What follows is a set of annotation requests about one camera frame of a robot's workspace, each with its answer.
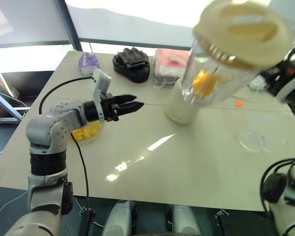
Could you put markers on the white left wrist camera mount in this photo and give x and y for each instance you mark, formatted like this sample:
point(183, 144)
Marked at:
point(100, 81)

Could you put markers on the white rounded robot leg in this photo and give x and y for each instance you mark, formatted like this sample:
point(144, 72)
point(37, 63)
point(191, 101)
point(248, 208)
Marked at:
point(185, 220)
point(118, 218)

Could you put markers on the black glove on black pad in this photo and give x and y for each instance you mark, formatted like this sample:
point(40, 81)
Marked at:
point(132, 66)

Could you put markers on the heap of orange fruit pieces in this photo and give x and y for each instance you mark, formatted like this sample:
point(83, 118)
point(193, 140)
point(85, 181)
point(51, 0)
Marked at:
point(88, 134)

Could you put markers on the white power strip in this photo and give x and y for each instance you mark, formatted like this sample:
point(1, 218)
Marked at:
point(256, 82)

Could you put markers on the black table clamp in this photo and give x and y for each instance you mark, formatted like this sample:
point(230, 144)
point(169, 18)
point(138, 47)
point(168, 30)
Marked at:
point(222, 221)
point(86, 221)

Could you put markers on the purple and white bag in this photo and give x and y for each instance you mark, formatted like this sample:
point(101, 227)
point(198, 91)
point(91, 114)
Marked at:
point(88, 62)

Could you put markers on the white blender base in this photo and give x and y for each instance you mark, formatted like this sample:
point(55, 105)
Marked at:
point(179, 110)

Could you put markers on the clear plastic measuring cup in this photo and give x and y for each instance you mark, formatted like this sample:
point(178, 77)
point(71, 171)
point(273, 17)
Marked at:
point(260, 132)

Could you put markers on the pink plastic-wrapped package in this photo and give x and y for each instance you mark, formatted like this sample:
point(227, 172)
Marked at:
point(169, 64)

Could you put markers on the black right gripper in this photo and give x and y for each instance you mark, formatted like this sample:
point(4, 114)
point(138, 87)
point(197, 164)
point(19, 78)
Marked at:
point(288, 61)

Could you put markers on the wavy-rimmed glass bowl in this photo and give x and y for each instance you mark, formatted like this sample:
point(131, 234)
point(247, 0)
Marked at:
point(98, 132)

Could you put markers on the silver metal stand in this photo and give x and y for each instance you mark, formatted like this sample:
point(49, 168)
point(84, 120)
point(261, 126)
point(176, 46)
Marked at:
point(5, 105)

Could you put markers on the cream blender lid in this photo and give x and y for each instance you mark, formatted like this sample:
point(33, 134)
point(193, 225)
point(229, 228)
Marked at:
point(243, 32)

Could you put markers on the small orange scrap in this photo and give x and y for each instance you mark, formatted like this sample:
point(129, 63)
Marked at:
point(239, 104)

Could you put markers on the clear blender jar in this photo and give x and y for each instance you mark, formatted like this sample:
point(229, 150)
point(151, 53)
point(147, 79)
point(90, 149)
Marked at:
point(231, 83)

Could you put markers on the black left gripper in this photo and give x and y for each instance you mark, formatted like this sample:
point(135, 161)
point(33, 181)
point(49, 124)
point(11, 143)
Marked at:
point(109, 108)

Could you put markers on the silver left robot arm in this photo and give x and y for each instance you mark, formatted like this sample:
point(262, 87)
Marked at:
point(54, 123)

